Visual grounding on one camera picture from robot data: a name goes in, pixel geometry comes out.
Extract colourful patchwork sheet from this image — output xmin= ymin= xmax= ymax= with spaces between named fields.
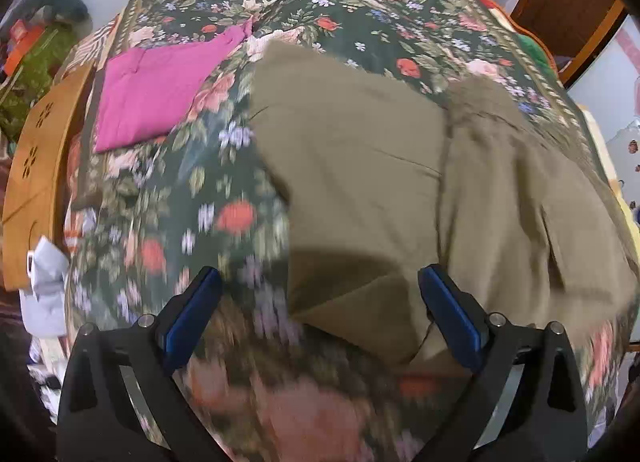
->
xmin=467 ymin=0 xmax=557 ymax=76

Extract orange box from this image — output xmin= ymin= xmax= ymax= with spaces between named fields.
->
xmin=4 ymin=21 xmax=47 ymax=72

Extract olive green pants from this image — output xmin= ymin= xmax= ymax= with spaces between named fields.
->
xmin=247 ymin=40 xmax=640 ymax=378

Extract magenta folded cloth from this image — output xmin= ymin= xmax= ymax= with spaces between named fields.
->
xmin=93 ymin=17 xmax=256 ymax=153

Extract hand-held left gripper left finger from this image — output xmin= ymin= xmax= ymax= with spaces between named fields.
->
xmin=55 ymin=266 xmax=236 ymax=462

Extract wooden lap desk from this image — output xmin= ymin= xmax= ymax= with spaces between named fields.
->
xmin=1 ymin=62 xmax=97 ymax=291

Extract striped bedding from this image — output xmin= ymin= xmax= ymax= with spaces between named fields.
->
xmin=54 ymin=17 xmax=123 ymax=90

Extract dark floral blanket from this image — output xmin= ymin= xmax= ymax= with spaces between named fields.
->
xmin=62 ymin=0 xmax=632 ymax=462

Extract white heart-print sliding door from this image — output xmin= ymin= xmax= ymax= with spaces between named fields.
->
xmin=567 ymin=12 xmax=640 ymax=123

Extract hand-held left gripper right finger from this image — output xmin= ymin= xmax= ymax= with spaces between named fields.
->
xmin=417 ymin=265 xmax=589 ymax=462

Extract green patterned bag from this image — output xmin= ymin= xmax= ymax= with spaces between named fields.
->
xmin=0 ymin=25 xmax=78 ymax=143

